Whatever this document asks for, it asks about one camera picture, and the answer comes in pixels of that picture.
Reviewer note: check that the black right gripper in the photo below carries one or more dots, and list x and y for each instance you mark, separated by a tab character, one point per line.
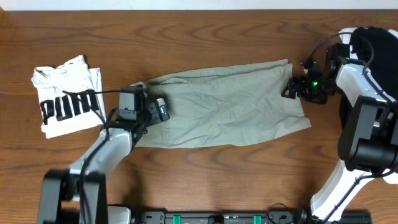
302	88

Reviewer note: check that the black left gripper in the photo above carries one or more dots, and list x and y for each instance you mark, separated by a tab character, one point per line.
149	109

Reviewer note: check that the khaki green shorts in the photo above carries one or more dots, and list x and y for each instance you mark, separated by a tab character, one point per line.
238	105

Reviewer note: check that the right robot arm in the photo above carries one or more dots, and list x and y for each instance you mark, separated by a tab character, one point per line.
367	147

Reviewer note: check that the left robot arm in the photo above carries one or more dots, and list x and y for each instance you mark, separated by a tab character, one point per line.
78	194

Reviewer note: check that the white garment under pile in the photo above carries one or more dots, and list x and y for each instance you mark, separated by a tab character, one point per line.
378	37

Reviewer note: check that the white Puma t-shirt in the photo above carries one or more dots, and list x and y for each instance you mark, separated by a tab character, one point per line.
68	97

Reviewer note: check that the black garment with red tag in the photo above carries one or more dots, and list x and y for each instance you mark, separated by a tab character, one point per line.
383	67

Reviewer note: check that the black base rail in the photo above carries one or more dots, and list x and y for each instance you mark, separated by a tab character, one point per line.
283	217

